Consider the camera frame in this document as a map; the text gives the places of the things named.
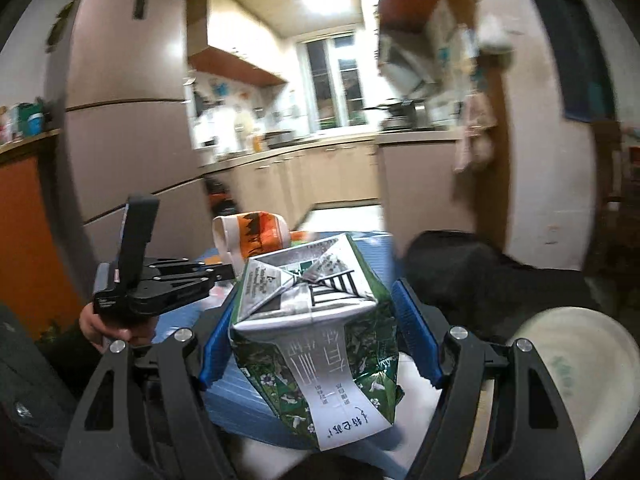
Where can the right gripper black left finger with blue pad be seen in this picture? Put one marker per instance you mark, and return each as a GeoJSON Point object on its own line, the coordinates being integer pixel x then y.
{"type": "Point", "coordinates": [143, 415]}

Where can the orange white paper cup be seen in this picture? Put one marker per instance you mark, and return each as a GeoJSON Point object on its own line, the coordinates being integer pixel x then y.
{"type": "Point", "coordinates": [238, 237]}

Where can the black chair with cloth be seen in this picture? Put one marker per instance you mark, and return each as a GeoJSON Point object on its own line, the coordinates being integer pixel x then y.
{"type": "Point", "coordinates": [477, 286]}

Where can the beige lower kitchen cabinets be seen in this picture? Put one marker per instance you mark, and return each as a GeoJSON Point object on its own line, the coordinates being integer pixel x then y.
{"type": "Point", "coordinates": [410, 174]}

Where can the white round plate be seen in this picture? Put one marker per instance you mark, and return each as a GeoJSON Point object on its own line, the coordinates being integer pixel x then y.
{"type": "Point", "coordinates": [594, 362]}

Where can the beige tall refrigerator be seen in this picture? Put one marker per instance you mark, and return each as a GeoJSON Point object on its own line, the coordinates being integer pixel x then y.
{"type": "Point", "coordinates": [115, 87]}

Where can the orange wooden cabinet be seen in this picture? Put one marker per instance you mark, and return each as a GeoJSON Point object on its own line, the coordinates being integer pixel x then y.
{"type": "Point", "coordinates": [34, 283]}

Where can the pink hanging towel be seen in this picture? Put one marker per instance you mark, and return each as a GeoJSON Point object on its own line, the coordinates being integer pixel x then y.
{"type": "Point", "coordinates": [474, 148]}

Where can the wooden wall cabinet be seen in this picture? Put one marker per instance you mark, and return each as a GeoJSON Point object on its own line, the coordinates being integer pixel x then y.
{"type": "Point", "coordinates": [224, 39]}

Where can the kitchen window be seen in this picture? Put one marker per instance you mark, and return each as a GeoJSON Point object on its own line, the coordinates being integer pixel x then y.
{"type": "Point", "coordinates": [331, 77]}

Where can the blue grid tablecloth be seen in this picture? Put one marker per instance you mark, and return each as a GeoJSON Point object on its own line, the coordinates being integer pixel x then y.
{"type": "Point", "coordinates": [234, 405]}

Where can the green white milk carton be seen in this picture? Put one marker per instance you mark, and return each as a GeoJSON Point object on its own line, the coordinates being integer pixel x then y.
{"type": "Point", "coordinates": [313, 331]}

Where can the person's left hand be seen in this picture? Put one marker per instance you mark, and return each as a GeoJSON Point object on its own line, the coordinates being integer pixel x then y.
{"type": "Point", "coordinates": [98, 331]}

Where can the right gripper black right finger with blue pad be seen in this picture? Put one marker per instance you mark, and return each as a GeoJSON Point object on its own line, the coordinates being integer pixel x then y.
{"type": "Point", "coordinates": [499, 414]}

